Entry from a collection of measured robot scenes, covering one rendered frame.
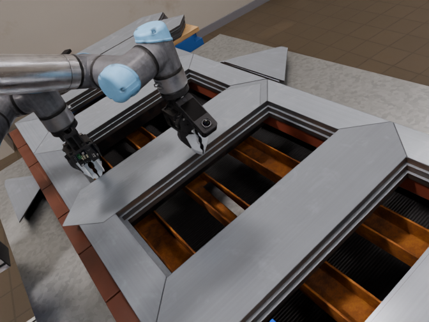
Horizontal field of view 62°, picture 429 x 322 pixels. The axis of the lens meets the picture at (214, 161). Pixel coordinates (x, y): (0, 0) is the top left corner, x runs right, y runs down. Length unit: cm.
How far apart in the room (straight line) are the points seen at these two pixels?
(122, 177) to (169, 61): 40
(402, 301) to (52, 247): 102
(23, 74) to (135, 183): 42
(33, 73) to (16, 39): 277
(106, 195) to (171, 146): 23
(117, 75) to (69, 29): 285
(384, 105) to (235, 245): 69
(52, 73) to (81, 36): 282
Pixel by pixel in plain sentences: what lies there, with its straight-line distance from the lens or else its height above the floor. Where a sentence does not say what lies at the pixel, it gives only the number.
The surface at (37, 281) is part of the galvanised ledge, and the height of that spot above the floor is 68.
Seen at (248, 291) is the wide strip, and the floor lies 86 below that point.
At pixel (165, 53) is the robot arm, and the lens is 80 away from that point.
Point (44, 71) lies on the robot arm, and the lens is 78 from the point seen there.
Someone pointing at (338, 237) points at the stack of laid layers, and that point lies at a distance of 79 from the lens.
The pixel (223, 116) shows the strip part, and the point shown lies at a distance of 112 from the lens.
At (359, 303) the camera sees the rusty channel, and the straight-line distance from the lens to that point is 89.
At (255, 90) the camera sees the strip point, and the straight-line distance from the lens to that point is 119.
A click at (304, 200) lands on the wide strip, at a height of 86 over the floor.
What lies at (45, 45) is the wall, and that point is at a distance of 357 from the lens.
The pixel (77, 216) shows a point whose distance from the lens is 104.
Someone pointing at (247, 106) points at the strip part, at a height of 86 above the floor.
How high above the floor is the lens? 149
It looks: 40 degrees down
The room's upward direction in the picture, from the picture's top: 21 degrees counter-clockwise
